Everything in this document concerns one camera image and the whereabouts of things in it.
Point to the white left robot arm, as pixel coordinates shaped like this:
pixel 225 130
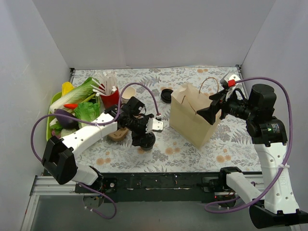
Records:
pixel 60 155

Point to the yellow pepper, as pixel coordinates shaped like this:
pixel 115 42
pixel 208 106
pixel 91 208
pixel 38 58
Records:
pixel 67 87

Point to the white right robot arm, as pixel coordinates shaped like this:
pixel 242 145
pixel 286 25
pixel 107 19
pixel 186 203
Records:
pixel 276 205

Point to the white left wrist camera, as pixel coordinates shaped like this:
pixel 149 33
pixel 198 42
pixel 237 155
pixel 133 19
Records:
pixel 154 125

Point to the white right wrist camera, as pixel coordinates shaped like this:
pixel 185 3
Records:
pixel 228 82

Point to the green lettuce leaf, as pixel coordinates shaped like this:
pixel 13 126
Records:
pixel 87 111

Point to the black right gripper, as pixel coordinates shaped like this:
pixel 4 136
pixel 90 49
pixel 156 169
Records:
pixel 217 109

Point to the brown paper bag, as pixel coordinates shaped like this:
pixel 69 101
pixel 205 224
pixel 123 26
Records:
pixel 185 102

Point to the white paper cup stack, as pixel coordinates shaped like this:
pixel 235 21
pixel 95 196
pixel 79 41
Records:
pixel 127 94

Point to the purple eggplant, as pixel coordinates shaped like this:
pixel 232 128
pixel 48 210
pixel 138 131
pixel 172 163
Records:
pixel 65 119

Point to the brown cardboard cup carrier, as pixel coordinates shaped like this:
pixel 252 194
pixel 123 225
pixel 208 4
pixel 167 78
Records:
pixel 119 135

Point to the red chili pepper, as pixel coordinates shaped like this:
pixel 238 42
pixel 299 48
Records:
pixel 71 106

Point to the red ribbed cup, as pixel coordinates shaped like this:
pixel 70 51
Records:
pixel 110 100

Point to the black sleeved paper cup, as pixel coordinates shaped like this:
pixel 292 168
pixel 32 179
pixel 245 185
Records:
pixel 147 147

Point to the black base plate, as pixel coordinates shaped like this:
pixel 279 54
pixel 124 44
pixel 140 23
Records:
pixel 155 187

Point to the black coffee lid stack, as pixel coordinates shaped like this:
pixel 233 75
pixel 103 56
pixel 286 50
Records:
pixel 166 95

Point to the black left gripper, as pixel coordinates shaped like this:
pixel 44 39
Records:
pixel 140 134

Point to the large napa cabbage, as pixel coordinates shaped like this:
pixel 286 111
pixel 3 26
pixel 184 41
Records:
pixel 76 95

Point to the aluminium frame rail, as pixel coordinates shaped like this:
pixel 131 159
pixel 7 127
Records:
pixel 48 186

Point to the floral patterned table mat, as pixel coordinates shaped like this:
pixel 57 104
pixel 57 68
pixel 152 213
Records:
pixel 230 145

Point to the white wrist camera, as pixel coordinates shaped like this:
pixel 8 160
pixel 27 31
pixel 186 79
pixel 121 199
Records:
pixel 154 125
pixel 228 82

